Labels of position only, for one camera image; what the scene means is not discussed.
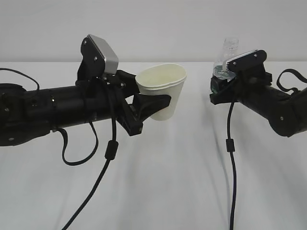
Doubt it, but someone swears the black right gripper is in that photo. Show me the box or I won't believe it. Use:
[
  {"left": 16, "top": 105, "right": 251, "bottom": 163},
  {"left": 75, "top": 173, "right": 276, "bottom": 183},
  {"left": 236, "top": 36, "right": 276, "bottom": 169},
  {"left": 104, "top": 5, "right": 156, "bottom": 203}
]
[{"left": 210, "top": 71, "right": 272, "bottom": 105}]

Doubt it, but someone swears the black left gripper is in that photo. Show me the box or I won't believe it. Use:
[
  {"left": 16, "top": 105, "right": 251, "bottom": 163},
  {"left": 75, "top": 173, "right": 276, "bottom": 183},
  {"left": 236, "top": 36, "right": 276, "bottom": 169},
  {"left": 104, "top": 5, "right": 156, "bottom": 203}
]
[{"left": 103, "top": 70, "right": 171, "bottom": 136}]

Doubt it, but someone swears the white paper cup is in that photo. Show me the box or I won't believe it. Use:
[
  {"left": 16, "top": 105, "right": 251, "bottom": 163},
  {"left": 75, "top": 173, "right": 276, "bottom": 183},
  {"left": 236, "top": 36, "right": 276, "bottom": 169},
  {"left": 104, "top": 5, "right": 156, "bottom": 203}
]
[{"left": 135, "top": 63, "right": 187, "bottom": 121}]

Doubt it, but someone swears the clear green-label water bottle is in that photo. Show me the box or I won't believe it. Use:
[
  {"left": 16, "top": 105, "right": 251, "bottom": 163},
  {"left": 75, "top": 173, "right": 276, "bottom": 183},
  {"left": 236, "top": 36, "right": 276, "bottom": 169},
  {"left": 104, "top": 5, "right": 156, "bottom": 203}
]
[{"left": 211, "top": 37, "right": 239, "bottom": 93}]

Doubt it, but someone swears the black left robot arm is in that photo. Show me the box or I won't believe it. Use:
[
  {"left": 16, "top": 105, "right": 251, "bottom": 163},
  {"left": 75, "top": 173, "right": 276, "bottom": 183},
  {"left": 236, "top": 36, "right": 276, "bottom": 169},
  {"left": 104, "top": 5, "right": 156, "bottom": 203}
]
[{"left": 0, "top": 70, "right": 171, "bottom": 147}]

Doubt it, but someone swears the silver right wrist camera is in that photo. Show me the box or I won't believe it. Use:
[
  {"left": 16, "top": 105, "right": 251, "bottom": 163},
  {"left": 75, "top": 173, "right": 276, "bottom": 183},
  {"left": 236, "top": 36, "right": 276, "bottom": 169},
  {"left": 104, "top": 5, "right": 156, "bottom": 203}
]
[{"left": 222, "top": 49, "right": 267, "bottom": 73}]

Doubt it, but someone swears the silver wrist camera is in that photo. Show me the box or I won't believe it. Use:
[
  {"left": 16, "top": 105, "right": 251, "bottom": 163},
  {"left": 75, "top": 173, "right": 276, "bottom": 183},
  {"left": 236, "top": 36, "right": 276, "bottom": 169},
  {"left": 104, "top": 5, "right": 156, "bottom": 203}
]
[
  {"left": 222, "top": 49, "right": 267, "bottom": 73},
  {"left": 81, "top": 34, "right": 119, "bottom": 78}
]

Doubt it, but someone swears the black left camera cable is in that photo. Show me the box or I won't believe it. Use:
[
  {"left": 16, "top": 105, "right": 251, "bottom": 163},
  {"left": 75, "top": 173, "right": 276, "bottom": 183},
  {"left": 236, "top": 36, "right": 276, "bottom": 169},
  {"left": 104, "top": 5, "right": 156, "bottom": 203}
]
[{"left": 61, "top": 79, "right": 119, "bottom": 230}]

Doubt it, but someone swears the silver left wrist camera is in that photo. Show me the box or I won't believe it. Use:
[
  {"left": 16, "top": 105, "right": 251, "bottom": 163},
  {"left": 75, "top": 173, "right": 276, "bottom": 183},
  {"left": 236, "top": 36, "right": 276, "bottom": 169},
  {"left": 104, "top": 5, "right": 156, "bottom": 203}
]
[{"left": 81, "top": 34, "right": 119, "bottom": 78}]

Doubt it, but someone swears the black right strap loop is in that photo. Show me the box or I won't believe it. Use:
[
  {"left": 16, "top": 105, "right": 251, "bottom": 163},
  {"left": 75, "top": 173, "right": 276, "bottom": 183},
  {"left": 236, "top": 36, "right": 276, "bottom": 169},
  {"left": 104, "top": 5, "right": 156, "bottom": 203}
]
[{"left": 277, "top": 69, "right": 307, "bottom": 94}]

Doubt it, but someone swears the black strap loop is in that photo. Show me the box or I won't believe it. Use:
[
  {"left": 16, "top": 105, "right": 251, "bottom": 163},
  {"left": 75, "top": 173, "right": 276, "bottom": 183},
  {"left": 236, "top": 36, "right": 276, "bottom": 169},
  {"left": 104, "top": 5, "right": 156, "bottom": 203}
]
[
  {"left": 277, "top": 69, "right": 307, "bottom": 94},
  {"left": 54, "top": 117, "right": 99, "bottom": 166}
]

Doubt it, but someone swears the black left strap loop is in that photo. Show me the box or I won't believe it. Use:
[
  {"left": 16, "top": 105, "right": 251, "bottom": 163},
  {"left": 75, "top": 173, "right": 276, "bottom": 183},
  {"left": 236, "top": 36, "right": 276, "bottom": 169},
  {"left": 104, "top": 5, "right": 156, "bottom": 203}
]
[{"left": 54, "top": 117, "right": 99, "bottom": 166}]

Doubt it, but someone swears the thin black left cable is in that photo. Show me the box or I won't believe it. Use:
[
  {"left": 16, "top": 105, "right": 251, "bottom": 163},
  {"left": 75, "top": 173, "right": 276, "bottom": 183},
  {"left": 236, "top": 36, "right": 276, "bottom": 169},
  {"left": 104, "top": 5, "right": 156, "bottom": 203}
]
[{"left": 0, "top": 68, "right": 40, "bottom": 91}]

